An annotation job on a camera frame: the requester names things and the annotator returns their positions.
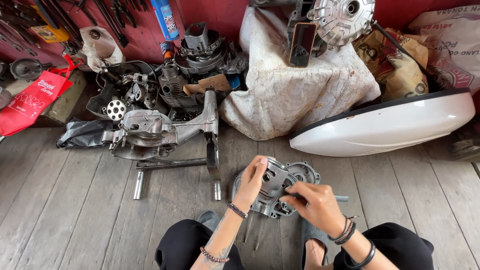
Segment dirty white cloth cover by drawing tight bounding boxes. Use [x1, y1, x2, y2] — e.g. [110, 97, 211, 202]
[218, 5, 381, 141]

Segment blue spray can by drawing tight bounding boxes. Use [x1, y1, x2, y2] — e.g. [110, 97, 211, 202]
[150, 0, 181, 42]

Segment brown paper sack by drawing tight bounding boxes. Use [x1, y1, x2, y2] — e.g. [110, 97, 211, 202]
[352, 28, 430, 103]

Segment brown beaded forearm bracelet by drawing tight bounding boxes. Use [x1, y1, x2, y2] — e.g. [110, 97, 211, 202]
[200, 246, 230, 263]

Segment person's leg black trousers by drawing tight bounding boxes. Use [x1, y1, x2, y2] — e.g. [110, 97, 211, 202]
[155, 219, 246, 270]
[333, 222, 435, 270]

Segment black plastic bag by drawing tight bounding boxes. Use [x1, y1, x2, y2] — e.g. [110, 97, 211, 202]
[56, 118, 113, 149]

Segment silver engine case cover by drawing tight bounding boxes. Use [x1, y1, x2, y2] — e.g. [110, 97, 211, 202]
[231, 157, 322, 219]

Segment heap of engine parts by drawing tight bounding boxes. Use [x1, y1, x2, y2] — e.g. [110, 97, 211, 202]
[86, 22, 249, 124]

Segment red tote bag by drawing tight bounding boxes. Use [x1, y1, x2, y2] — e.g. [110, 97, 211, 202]
[0, 54, 84, 137]

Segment steel engine stand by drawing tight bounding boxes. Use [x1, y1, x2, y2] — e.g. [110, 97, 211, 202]
[133, 132, 223, 201]

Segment white printed sack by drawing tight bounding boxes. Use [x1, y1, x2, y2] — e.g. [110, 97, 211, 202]
[407, 4, 480, 94]

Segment grey finned engine cylinder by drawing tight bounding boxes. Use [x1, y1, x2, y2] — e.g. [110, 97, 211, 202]
[158, 64, 188, 107]

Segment thin metal rod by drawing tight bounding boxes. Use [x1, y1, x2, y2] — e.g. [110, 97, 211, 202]
[244, 212, 255, 244]
[255, 217, 269, 251]

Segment white plastic bag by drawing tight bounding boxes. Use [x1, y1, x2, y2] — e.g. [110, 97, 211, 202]
[69, 26, 126, 73]

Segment yellow packet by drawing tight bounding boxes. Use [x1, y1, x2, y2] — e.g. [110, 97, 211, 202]
[30, 4, 71, 43]

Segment silver wheel hub drum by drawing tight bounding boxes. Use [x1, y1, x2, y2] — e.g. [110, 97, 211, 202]
[307, 0, 376, 47]

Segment round perforated metal disc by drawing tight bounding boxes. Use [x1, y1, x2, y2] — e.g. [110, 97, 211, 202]
[106, 99, 127, 121]

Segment grey handled wrench tool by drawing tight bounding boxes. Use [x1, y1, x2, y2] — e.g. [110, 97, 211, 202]
[269, 189, 349, 203]

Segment smartphone with tan case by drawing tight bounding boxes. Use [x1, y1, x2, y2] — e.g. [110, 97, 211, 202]
[288, 22, 317, 68]

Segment person's right foot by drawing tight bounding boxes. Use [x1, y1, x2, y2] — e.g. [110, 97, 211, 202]
[304, 239, 328, 270]

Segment brown cardboard piece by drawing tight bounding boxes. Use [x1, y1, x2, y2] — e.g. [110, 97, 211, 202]
[183, 74, 233, 96]

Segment small can orange cap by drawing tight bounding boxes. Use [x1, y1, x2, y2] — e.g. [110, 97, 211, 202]
[160, 41, 176, 64]

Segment person's left leg black trousers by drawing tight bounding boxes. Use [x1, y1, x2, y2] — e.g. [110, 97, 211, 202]
[155, 219, 246, 270]

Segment person's right leg black trousers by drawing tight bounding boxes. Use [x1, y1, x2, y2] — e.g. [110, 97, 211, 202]
[333, 222, 435, 270]

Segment black round pan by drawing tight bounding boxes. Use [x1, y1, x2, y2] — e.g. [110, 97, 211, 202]
[9, 57, 53, 81]

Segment silver scooter engine crankcase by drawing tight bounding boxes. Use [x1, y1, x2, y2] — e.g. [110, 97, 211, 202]
[101, 89, 220, 161]

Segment person's right hand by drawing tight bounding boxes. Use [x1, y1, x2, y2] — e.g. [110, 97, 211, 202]
[279, 182, 347, 239]

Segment wall rack of hand tools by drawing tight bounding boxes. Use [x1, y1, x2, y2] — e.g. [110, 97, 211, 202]
[0, 0, 149, 57]

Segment long black rod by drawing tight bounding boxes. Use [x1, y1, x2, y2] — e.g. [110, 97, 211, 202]
[371, 19, 447, 89]

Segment person's left hand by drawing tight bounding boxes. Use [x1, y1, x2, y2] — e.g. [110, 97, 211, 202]
[229, 155, 269, 216]

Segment black cord wrist bracelets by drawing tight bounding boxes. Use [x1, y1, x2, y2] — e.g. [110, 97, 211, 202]
[327, 215, 359, 245]

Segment dark beaded wrist bracelet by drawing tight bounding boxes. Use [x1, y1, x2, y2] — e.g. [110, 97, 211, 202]
[227, 201, 249, 219]

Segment white scooter side panel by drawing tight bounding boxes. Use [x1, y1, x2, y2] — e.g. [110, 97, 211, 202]
[289, 88, 476, 157]

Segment grey sandal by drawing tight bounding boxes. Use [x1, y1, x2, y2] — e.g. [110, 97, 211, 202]
[197, 210, 221, 232]
[301, 218, 331, 269]

